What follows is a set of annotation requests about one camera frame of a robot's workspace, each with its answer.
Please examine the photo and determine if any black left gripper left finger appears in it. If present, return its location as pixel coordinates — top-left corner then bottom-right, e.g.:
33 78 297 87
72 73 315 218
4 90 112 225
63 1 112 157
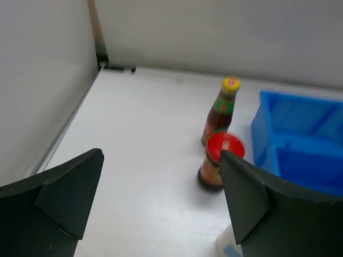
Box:
1 148 104 256

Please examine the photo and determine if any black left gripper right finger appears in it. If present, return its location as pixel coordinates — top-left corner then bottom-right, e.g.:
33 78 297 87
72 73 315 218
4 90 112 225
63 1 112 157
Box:
220 150 342 256

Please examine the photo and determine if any silver lid spice jar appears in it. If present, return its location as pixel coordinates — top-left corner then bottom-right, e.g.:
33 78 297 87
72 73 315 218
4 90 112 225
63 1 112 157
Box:
215 224 243 257

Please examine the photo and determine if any red lid jar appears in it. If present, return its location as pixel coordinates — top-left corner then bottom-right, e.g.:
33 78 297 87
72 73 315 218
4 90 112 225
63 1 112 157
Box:
197 132 245 192

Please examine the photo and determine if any yellow cap sauce bottle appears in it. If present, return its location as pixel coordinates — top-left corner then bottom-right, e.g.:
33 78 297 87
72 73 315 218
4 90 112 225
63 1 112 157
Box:
201 77 241 146

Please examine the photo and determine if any blue three-compartment bin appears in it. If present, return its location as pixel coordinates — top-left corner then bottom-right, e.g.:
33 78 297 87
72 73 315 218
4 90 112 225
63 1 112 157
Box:
250 90 342 196

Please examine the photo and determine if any black corner label left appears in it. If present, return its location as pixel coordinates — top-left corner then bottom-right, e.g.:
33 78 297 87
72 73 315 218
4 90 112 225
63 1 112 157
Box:
102 64 137 74

